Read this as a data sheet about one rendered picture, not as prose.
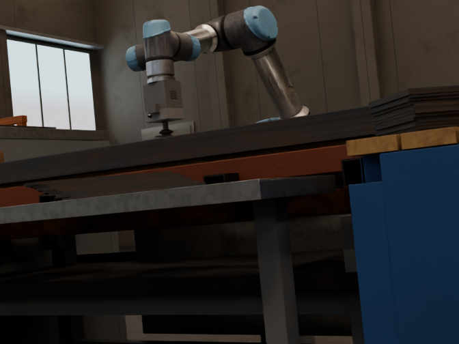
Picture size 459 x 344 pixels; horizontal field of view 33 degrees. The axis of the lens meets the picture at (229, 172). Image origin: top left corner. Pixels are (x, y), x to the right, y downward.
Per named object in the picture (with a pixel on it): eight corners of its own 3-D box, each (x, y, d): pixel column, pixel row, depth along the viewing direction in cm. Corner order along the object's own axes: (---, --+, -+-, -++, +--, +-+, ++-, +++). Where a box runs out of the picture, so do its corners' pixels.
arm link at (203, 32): (208, 20, 266) (117, 43, 226) (235, 11, 259) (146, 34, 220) (217, 53, 268) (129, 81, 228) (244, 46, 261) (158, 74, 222)
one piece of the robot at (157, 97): (131, 71, 210) (137, 131, 209) (154, 65, 204) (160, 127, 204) (158, 73, 217) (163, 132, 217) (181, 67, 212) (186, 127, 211)
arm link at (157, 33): (177, 21, 213) (157, 16, 206) (181, 61, 213) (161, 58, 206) (155, 26, 218) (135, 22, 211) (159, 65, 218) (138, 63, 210)
